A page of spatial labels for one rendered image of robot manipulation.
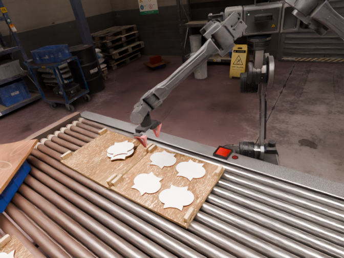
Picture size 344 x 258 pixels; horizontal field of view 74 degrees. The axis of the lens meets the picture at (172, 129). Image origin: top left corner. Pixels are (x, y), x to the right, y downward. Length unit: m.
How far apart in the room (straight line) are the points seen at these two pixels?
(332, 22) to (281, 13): 0.50
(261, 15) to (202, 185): 0.94
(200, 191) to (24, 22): 5.64
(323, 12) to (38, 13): 5.88
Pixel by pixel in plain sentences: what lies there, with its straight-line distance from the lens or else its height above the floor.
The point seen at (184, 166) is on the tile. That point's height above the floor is 0.94.
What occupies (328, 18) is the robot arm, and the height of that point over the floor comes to 1.52.
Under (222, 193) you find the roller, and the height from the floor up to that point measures 0.92.
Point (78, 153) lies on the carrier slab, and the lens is 1.44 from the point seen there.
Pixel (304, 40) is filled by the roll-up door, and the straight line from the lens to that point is 5.51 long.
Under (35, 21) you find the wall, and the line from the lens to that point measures 6.30.
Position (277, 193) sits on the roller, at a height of 0.92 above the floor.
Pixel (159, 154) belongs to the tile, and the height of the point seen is 0.94.
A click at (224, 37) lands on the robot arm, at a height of 1.49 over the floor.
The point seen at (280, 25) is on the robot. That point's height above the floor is 1.42.
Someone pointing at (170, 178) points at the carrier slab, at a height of 0.94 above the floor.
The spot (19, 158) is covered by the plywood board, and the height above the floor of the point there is 1.04.
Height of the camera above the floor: 1.68
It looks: 32 degrees down
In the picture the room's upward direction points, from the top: 9 degrees counter-clockwise
